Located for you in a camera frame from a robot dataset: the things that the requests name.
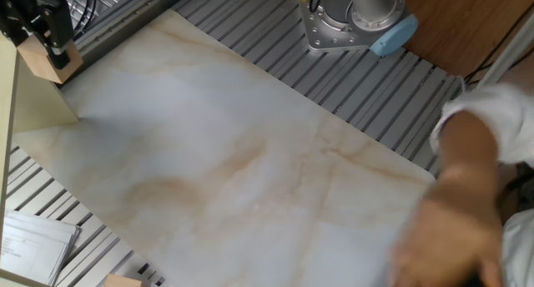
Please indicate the aluminium frame rail with bracket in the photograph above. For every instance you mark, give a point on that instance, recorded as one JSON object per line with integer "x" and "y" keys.
{"x": 507, "y": 53}

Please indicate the stack of printed papers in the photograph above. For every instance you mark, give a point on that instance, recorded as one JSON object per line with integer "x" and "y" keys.
{"x": 33, "y": 247}

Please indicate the large wooden block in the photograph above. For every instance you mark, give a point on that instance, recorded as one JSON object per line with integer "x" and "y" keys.
{"x": 123, "y": 281}

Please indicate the person's bare forearm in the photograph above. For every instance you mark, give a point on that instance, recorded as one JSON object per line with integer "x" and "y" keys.
{"x": 467, "y": 162}

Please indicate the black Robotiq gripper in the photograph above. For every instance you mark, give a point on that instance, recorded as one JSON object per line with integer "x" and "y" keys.
{"x": 18, "y": 7}

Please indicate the person in white shirt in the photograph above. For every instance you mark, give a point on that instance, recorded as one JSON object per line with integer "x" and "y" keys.
{"x": 509, "y": 116}

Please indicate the silver grey UR5 robot arm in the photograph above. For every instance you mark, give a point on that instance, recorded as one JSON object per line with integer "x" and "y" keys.
{"x": 371, "y": 7}

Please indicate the person's bare hand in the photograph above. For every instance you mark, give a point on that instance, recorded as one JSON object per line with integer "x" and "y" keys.
{"x": 446, "y": 245}

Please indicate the white marble pattern board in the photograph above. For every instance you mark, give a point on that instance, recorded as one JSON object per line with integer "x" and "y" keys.
{"x": 233, "y": 174}

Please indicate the small wooden cube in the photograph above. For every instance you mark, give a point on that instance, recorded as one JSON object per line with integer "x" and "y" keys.
{"x": 39, "y": 63}

